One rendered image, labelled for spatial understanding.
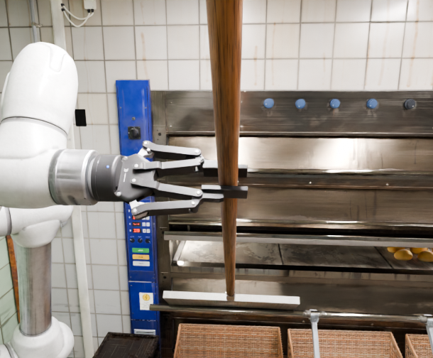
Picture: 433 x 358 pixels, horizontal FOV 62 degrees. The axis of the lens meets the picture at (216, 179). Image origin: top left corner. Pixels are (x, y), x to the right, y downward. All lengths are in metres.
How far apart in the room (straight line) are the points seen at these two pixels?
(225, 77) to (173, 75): 1.46
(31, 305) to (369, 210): 1.52
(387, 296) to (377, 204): 0.52
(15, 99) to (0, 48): 1.49
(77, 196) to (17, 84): 0.21
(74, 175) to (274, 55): 1.36
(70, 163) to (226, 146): 0.25
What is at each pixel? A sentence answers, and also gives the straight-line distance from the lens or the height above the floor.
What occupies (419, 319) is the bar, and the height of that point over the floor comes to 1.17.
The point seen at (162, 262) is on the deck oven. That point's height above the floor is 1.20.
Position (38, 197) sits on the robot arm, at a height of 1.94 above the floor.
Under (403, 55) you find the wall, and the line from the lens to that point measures 1.92.
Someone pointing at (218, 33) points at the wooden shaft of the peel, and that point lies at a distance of 0.32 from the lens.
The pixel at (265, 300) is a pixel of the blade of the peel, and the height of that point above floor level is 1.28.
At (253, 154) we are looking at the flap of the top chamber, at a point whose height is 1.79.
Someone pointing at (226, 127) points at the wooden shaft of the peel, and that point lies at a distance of 0.42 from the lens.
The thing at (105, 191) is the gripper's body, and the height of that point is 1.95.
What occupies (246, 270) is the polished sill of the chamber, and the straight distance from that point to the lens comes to 2.00.
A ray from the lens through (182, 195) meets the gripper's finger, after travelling 0.56.
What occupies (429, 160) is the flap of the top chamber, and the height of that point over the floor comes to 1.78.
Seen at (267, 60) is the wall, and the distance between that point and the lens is 1.79.
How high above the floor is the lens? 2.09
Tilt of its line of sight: 13 degrees down
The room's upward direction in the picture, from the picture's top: straight up
